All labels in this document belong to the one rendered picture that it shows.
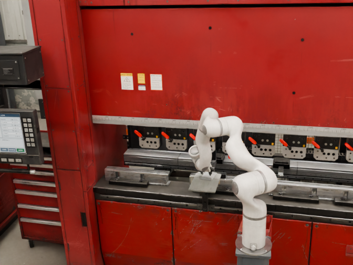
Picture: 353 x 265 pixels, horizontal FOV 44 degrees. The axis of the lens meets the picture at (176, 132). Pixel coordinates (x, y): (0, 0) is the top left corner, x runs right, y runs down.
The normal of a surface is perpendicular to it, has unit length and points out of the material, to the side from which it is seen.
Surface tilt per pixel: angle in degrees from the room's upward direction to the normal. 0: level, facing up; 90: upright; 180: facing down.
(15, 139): 90
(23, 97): 90
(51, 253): 0
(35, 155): 90
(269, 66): 90
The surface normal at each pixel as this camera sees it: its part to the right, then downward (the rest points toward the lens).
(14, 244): -0.04, -0.93
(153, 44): -0.25, 0.35
